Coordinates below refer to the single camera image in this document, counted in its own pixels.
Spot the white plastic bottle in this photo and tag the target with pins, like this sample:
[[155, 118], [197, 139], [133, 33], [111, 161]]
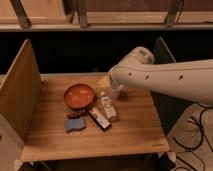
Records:
[[108, 107]]

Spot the wooden shelf rail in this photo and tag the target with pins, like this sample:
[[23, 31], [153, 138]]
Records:
[[105, 15]]

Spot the blue sponge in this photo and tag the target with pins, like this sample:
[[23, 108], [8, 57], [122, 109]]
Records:
[[75, 124]]

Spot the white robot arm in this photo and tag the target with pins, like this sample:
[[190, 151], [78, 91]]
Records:
[[191, 80]]

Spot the brown chocolate bar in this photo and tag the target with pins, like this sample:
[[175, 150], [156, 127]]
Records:
[[76, 114]]

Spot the yellow sponge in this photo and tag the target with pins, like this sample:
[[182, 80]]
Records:
[[103, 82]]

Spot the right dark side panel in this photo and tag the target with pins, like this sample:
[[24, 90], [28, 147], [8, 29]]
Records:
[[169, 108]]

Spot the orange ceramic bowl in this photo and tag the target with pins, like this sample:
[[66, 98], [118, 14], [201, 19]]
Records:
[[79, 96]]

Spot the left wooden side panel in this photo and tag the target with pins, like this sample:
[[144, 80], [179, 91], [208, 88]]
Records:
[[20, 89]]

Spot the white cup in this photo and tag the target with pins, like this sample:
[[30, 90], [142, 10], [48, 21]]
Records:
[[115, 91]]

